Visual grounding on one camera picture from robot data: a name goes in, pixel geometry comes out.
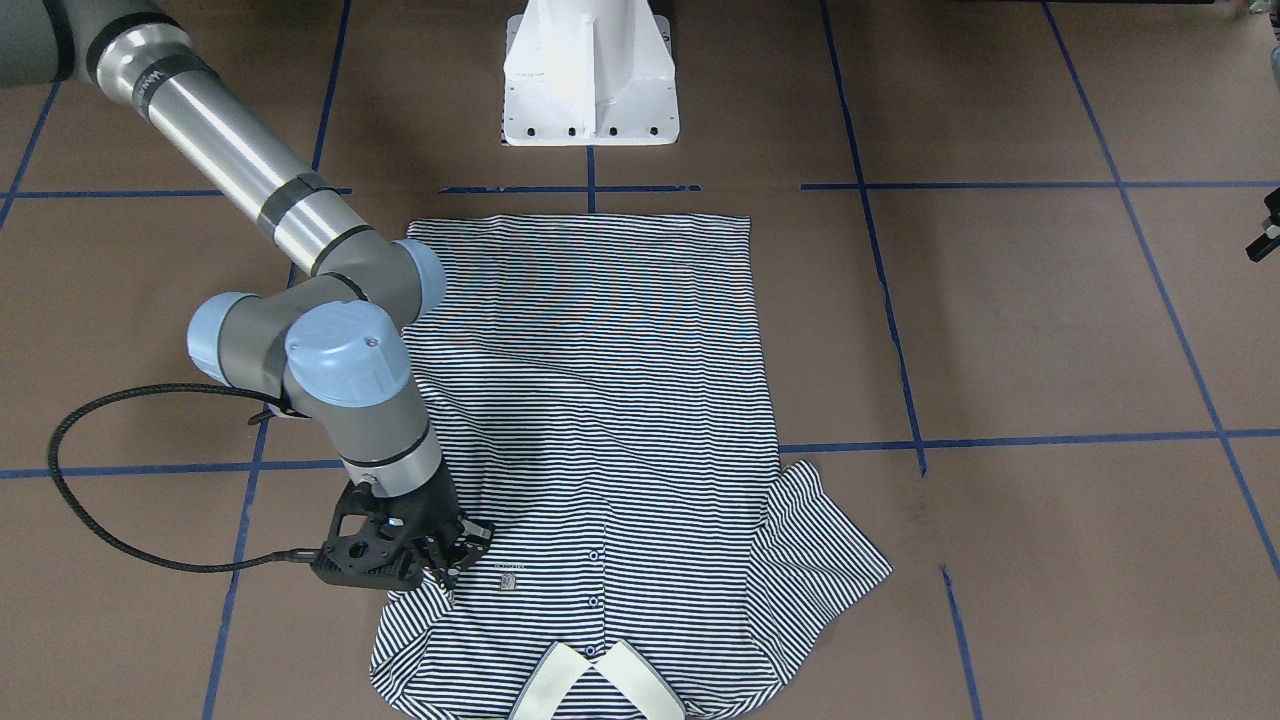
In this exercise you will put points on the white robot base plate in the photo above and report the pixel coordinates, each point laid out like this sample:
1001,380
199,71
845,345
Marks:
590,73

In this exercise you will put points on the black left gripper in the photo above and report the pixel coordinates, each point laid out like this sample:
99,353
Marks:
1268,238

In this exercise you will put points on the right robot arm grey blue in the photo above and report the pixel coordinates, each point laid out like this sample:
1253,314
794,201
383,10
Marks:
157,243

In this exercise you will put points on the striped polo shirt white collar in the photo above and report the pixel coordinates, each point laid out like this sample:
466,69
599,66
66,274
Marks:
598,386

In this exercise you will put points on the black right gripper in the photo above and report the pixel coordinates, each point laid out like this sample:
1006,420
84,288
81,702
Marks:
437,515

